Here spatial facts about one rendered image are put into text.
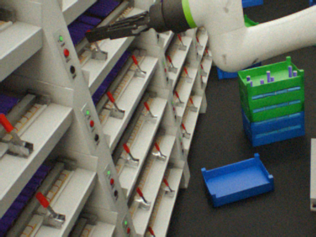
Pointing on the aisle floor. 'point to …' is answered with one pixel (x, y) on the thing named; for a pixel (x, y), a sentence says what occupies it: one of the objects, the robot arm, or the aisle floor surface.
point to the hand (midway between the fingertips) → (99, 33)
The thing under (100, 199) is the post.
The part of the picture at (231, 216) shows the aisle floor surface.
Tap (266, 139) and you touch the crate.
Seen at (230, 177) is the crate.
